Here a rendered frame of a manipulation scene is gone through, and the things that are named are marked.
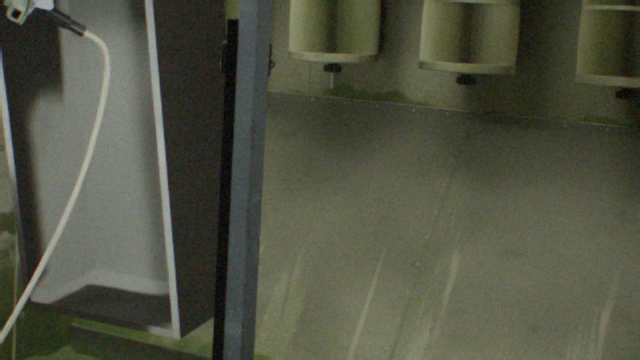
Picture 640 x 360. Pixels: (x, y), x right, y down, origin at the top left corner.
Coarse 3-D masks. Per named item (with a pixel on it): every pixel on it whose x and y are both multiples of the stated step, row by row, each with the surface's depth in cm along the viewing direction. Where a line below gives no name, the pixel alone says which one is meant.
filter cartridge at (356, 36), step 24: (312, 0) 473; (336, 0) 471; (360, 0) 473; (312, 24) 474; (336, 24) 475; (360, 24) 474; (312, 48) 475; (336, 48) 474; (360, 48) 476; (336, 72) 487
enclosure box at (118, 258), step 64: (0, 0) 398; (64, 0) 423; (128, 0) 412; (192, 0) 380; (0, 64) 399; (64, 64) 426; (128, 64) 419; (192, 64) 384; (64, 128) 430; (128, 128) 427; (192, 128) 388; (64, 192) 434; (128, 192) 435; (192, 192) 392; (64, 256) 438; (128, 256) 443; (192, 256) 396; (128, 320) 408; (192, 320) 400
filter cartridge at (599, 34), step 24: (600, 0) 417; (624, 0) 412; (600, 24) 417; (624, 24) 414; (600, 48) 417; (624, 48) 415; (576, 72) 430; (600, 72) 418; (624, 72) 415; (624, 96) 427
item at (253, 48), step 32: (256, 0) 264; (256, 32) 264; (256, 64) 265; (256, 96) 267; (256, 128) 268; (256, 160) 269; (256, 192) 271; (256, 224) 272; (256, 256) 274; (256, 288) 275; (224, 320) 275; (224, 352) 276
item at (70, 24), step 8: (8, 0) 347; (16, 0) 346; (24, 0) 348; (8, 8) 347; (16, 8) 344; (24, 8) 345; (40, 8) 355; (8, 16) 345; (24, 16) 345; (48, 16) 357; (56, 16) 357; (64, 16) 358; (56, 24) 358; (64, 24) 358; (72, 24) 359; (80, 24) 360; (80, 32) 360
